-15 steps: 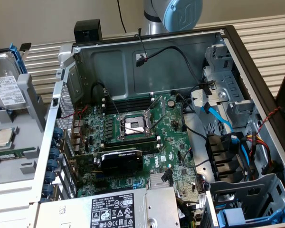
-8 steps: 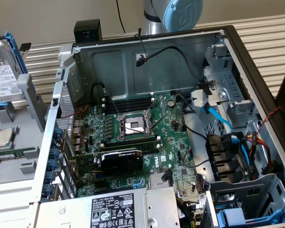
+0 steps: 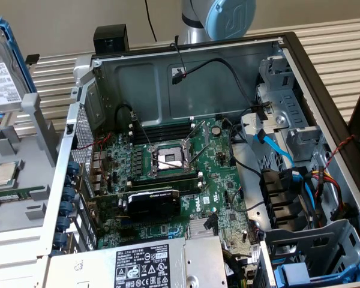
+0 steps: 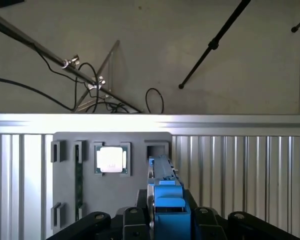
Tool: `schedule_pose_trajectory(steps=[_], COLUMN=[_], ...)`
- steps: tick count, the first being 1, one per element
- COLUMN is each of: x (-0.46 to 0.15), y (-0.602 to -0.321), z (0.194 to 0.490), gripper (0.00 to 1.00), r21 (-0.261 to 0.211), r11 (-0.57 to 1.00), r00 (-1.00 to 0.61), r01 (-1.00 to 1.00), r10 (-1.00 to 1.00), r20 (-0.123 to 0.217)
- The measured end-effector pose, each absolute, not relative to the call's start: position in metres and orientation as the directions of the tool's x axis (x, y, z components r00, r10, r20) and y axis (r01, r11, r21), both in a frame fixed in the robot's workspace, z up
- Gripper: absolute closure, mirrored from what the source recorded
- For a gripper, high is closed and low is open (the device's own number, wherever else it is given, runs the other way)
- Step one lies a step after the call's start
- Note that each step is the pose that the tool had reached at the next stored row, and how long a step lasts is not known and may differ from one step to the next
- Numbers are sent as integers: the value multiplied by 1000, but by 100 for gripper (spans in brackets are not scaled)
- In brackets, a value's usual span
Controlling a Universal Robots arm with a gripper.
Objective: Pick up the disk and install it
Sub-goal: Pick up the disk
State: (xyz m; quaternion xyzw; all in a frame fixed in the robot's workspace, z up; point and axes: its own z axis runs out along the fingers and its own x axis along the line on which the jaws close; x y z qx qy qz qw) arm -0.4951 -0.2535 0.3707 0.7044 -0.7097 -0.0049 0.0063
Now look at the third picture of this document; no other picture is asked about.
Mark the green RAM stick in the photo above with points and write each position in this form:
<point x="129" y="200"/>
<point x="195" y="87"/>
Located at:
<point x="24" y="192"/>

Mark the silver chipset heatsink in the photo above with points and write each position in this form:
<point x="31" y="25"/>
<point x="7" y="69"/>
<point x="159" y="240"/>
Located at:
<point x="196" y="229"/>

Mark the white metal base frame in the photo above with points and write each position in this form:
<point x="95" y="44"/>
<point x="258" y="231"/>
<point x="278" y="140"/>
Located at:
<point x="18" y="249"/>

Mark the silver CPU chip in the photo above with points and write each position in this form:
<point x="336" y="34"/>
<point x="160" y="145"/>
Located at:
<point x="4" y="175"/>

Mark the open grey PC case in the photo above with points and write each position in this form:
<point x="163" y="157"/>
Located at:
<point x="138" y="90"/>

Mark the grey power supply unit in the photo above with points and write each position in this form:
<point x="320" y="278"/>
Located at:
<point x="108" y="270"/>

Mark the black graphics card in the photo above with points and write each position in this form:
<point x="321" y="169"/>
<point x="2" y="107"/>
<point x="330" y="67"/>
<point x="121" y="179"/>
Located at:
<point x="156" y="207"/>

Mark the green Dell motherboard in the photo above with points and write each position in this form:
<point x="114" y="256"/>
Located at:
<point x="216" y="180"/>

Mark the CPU socket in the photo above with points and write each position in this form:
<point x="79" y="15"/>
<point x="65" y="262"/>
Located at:
<point x="165" y="156"/>

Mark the blue card retention clip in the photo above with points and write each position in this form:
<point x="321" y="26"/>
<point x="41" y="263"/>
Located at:
<point x="66" y="209"/>
<point x="68" y="194"/>
<point x="60" y="240"/>
<point x="74" y="167"/>
<point x="70" y="180"/>
<point x="63" y="224"/>

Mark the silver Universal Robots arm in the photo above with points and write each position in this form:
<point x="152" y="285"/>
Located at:
<point x="192" y="27"/>

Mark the blue disk carrier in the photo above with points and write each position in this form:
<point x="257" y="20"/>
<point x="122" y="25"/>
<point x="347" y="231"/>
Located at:
<point x="291" y="271"/>

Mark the grey metal drive cage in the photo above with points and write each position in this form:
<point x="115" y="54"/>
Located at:
<point x="288" y="102"/>

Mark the hard disk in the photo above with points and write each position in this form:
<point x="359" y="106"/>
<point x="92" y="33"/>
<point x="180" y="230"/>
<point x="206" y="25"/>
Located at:
<point x="6" y="75"/>

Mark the metal socket cover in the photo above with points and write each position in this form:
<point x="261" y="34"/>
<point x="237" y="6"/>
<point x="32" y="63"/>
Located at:
<point x="206" y="132"/>

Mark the metal locking lever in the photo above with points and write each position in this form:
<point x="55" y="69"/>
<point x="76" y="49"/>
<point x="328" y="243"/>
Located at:
<point x="141" y="129"/>
<point x="171" y="163"/>

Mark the grey parts rack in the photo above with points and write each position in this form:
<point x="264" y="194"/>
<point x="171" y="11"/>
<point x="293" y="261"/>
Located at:
<point x="33" y="168"/>

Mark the silver coin battery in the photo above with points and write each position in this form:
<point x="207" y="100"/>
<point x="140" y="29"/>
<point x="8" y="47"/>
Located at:
<point x="217" y="130"/>

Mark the black box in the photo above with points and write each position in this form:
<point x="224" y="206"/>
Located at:
<point x="111" y="39"/>

